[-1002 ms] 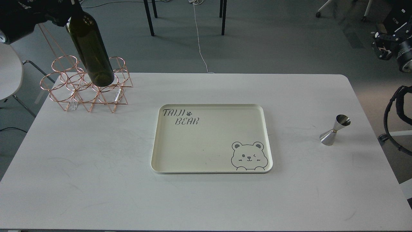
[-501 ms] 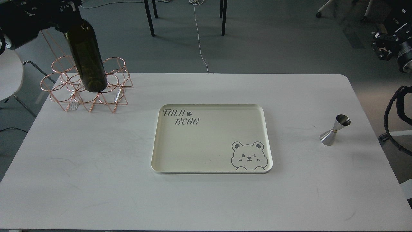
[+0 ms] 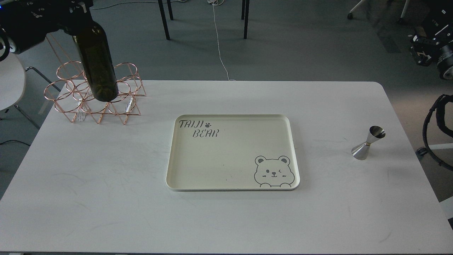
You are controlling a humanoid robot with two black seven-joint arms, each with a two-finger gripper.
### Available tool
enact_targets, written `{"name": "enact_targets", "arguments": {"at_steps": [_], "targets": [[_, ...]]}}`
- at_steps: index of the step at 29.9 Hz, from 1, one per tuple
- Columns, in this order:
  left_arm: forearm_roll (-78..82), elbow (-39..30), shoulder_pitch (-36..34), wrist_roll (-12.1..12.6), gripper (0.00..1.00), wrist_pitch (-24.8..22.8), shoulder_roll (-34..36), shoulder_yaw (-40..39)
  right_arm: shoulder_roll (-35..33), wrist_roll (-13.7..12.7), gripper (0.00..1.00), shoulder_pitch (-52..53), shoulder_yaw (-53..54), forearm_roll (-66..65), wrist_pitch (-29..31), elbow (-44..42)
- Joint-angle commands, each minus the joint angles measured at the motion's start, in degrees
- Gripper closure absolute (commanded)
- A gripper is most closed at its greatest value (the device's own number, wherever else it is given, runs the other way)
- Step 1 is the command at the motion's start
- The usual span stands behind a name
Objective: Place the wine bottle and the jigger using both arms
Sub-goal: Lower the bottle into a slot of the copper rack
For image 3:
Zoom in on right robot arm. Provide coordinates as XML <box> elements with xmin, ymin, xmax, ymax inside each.
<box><xmin>410</xmin><ymin>16</ymin><xmax>453</xmax><ymax>80</ymax></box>

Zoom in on black equipment case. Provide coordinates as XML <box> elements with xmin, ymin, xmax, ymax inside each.
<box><xmin>414</xmin><ymin>0</ymin><xmax>453</xmax><ymax>39</ymax></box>

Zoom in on white round chair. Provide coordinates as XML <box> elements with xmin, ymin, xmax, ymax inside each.
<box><xmin>0</xmin><ymin>53</ymin><xmax>52</xmax><ymax>129</ymax></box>

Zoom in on copper wire bottle rack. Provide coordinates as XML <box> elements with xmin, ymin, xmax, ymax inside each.
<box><xmin>44</xmin><ymin>58</ymin><xmax>147</xmax><ymax>124</ymax></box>

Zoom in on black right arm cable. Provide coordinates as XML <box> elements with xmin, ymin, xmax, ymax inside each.
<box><xmin>423</xmin><ymin>94</ymin><xmax>453</xmax><ymax>172</ymax></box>

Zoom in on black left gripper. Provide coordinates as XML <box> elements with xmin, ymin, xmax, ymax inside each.
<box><xmin>0</xmin><ymin>0</ymin><xmax>93</xmax><ymax>54</ymax></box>

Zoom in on steel double jigger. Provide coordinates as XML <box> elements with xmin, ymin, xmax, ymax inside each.
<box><xmin>351</xmin><ymin>126</ymin><xmax>386</xmax><ymax>161</ymax></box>

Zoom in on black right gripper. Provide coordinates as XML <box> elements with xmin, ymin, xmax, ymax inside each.
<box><xmin>410</xmin><ymin>33</ymin><xmax>452</xmax><ymax>67</ymax></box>

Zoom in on black table legs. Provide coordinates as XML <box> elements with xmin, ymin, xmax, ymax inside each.
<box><xmin>157</xmin><ymin>0</ymin><xmax>250</xmax><ymax>40</ymax></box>

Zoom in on white floor cable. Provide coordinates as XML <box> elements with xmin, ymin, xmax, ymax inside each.
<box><xmin>207</xmin><ymin>0</ymin><xmax>237</xmax><ymax>81</ymax></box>

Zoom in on cream bear serving tray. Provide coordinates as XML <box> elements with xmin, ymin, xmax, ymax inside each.
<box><xmin>166</xmin><ymin>114</ymin><xmax>300</xmax><ymax>191</ymax></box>

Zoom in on dark green wine bottle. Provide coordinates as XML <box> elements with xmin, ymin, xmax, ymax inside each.
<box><xmin>73</xmin><ymin>21</ymin><xmax>119</xmax><ymax>102</ymax></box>

